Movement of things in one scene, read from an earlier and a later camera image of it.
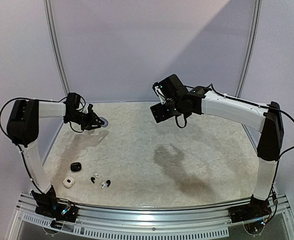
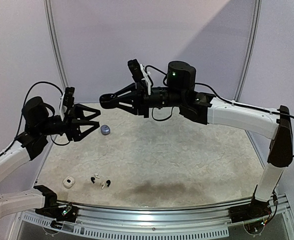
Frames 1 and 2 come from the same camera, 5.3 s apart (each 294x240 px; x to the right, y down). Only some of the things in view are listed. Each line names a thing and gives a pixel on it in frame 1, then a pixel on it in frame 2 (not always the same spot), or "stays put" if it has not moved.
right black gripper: x=159 y=113 → x=141 y=100
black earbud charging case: x=75 y=166 → x=105 y=100
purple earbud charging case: x=105 y=121 → x=105 y=130
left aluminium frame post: x=48 y=9 stays put
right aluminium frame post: x=251 y=47 stays put
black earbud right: x=108 y=182 stays put
